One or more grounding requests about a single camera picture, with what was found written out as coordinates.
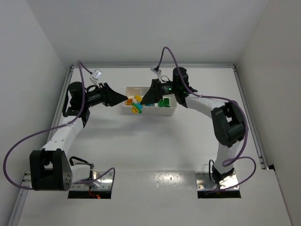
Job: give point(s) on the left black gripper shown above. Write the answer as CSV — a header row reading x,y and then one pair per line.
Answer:
x,y
105,94

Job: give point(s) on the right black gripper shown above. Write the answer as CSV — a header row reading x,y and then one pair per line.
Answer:
x,y
155,90

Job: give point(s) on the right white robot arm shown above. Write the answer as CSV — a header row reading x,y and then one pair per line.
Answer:
x,y
229,121

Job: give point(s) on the yellow curved lego brick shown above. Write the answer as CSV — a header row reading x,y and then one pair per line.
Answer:
x,y
129,101

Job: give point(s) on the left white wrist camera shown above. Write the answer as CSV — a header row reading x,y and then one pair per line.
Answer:
x,y
95,75

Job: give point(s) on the yellow face lego piece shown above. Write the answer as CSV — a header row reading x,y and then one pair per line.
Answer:
x,y
135,110

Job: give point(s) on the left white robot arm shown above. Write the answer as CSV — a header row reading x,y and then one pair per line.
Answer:
x,y
49,167

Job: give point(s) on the small blue lego brick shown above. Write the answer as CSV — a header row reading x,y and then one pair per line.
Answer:
x,y
140,107

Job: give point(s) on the white three-compartment tray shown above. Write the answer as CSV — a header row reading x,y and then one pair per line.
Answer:
x,y
166,107

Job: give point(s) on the yellow arch lego brick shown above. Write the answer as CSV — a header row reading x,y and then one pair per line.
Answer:
x,y
138,98

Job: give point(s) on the green rectangular lego brick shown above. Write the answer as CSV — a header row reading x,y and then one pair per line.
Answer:
x,y
161,103

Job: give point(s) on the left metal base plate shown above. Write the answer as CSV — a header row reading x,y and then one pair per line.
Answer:
x,y
103,184

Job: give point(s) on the small green lego brick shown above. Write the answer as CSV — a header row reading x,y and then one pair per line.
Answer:
x,y
166,102

